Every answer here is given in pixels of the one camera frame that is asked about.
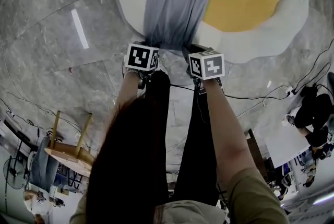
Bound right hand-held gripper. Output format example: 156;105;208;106
182;44;226;95

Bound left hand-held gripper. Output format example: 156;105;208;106
122;41;161;90

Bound grey shorts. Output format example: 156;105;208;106
143;0;225;52

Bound person's right forearm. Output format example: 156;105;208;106
205;78;258;182

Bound person's left forearm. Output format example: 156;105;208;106
114;68;150;121

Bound person's left white shoe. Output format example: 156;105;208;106
156;56;169;74

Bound person's left leg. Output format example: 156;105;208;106
143;70;172;140

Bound person's leg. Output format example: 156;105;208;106
143;70;172;140
172;87;220;204

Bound person's right leg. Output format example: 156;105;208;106
172;87;220;204

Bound white table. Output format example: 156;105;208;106
264;123;312;169

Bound wooden stool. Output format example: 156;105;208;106
43;110;95;178

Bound person's olive shirt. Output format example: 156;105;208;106
69;167;289;224

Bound black floor fan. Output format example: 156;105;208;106
2;157;29;190

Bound white bead bracelet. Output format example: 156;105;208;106
123;68;139;79

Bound black floor cable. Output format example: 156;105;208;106
169;83;290;100
294;39;334;93

